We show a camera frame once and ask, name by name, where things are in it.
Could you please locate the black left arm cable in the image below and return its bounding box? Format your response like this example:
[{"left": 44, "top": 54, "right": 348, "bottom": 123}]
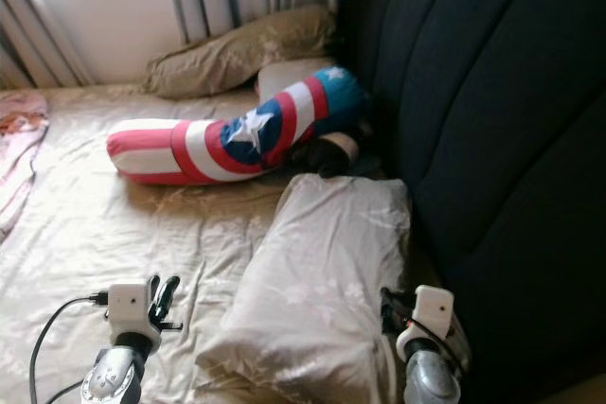
[{"left": 28, "top": 292, "right": 110, "bottom": 404}]

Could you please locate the bright white window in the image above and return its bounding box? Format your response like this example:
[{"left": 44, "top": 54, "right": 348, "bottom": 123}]
[{"left": 5, "top": 0, "right": 186, "bottom": 85}]

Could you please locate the pink cartoon print blanket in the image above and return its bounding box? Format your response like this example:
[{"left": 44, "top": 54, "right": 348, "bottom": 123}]
[{"left": 0, "top": 92, "right": 50, "bottom": 239}]

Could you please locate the khaki brown pillow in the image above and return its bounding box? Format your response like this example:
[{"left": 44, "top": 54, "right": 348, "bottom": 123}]
[{"left": 145, "top": 4, "right": 340, "bottom": 100}]

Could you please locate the plain white pillow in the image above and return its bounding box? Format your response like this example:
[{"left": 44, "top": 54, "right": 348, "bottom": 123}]
[{"left": 254, "top": 56, "right": 337, "bottom": 102}]

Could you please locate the grey floral pillow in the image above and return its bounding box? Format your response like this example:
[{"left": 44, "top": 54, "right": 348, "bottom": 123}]
[{"left": 194, "top": 173, "right": 413, "bottom": 404}]

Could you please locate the black beige plush cushion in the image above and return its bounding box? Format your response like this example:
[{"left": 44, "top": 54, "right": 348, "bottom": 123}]
[{"left": 292, "top": 132, "right": 363, "bottom": 178}]

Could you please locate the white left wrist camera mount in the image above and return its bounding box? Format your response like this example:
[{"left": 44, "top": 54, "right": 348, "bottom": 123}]
[{"left": 106, "top": 281, "right": 164, "bottom": 356}]

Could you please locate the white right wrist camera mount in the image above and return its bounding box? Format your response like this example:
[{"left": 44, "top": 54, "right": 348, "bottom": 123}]
[{"left": 396, "top": 284, "right": 455, "bottom": 358}]

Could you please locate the red white blue star bolster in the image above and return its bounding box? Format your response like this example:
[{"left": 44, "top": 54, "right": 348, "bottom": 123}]
[{"left": 106, "top": 65, "right": 370, "bottom": 185}]

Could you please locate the black padded headboard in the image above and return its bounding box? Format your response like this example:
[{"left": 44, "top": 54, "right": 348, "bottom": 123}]
[{"left": 336, "top": 0, "right": 606, "bottom": 404}]

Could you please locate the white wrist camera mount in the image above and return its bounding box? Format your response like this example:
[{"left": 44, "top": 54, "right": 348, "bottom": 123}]
[
  {"left": 396, "top": 284, "right": 455, "bottom": 358},
  {"left": 106, "top": 281, "right": 164, "bottom": 356}
]

